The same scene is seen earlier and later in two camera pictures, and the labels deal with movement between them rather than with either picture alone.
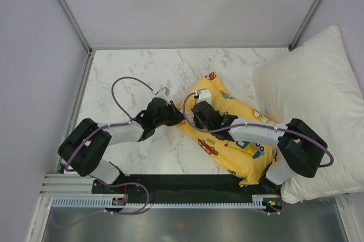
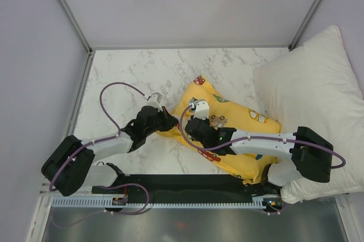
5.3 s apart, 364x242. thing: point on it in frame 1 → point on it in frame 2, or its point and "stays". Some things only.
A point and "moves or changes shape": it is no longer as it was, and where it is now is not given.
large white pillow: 315,82 stays
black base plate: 183,187 stays
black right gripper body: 198,124 → 206,121
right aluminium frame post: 312,9 stays
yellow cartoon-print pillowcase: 247,161 moves or changes shape
